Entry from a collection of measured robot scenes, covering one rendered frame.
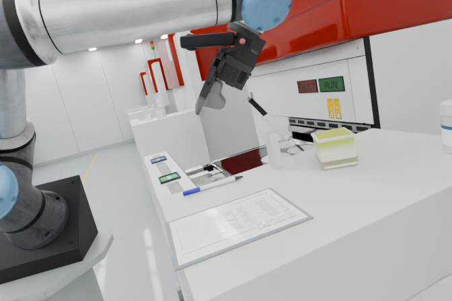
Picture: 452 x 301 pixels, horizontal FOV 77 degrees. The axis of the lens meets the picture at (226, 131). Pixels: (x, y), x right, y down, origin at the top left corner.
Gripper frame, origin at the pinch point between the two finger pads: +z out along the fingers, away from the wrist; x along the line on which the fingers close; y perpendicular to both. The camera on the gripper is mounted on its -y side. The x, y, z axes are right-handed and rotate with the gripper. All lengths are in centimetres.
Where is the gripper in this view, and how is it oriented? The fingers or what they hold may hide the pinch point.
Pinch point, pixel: (196, 107)
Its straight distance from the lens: 65.8
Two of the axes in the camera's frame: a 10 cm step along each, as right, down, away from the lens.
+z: -4.4, 8.5, 2.8
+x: 0.6, -2.8, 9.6
